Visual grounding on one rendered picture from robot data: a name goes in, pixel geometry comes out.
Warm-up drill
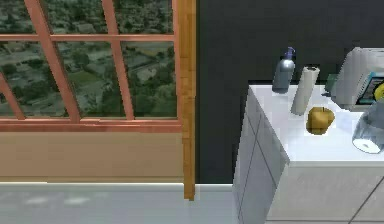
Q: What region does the yellow apple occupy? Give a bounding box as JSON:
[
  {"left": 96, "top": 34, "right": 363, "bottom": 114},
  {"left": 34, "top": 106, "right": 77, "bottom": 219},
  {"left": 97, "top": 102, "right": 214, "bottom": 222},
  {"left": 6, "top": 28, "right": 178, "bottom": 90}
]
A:
[{"left": 305, "top": 106, "right": 336, "bottom": 136}]

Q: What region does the grey spray bottle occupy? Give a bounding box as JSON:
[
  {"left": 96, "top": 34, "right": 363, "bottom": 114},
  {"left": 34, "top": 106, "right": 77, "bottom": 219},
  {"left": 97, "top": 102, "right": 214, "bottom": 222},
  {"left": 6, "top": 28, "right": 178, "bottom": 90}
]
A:
[{"left": 271, "top": 46, "right": 297, "bottom": 94}]

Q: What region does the red framed window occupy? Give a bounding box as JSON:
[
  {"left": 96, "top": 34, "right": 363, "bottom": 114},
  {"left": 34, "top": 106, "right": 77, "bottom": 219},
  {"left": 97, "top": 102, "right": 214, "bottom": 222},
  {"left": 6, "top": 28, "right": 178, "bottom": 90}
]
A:
[{"left": 0, "top": 0, "right": 184, "bottom": 133}]

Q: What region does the white paper towel roll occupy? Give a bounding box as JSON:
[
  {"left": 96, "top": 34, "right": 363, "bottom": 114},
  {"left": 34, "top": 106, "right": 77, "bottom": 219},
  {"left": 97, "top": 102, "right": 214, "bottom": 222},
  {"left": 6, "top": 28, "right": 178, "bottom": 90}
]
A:
[{"left": 290, "top": 65, "right": 321, "bottom": 117}]

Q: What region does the white kitchen counter cabinet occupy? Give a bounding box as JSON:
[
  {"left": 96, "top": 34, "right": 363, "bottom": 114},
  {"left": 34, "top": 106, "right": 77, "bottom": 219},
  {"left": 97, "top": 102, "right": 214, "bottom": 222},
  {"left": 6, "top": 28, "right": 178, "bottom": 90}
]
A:
[{"left": 232, "top": 83, "right": 384, "bottom": 224}]

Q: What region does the green sponge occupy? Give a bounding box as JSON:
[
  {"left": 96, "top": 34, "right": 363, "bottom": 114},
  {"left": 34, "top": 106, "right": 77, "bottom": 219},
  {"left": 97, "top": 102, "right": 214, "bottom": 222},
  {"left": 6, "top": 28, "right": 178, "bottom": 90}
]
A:
[{"left": 324, "top": 73, "right": 339, "bottom": 94}]

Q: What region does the grey microwave oven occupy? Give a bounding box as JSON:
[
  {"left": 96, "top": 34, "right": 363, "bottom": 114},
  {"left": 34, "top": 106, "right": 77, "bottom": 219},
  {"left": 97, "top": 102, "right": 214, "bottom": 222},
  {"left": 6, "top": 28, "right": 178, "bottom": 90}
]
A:
[{"left": 330, "top": 46, "right": 384, "bottom": 112}]

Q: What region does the grey blue paper roll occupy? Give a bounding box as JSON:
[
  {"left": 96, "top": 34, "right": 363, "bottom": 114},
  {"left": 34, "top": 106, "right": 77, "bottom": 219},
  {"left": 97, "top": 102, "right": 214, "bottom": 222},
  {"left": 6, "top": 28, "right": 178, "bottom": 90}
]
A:
[{"left": 351, "top": 99, "right": 384, "bottom": 155}]

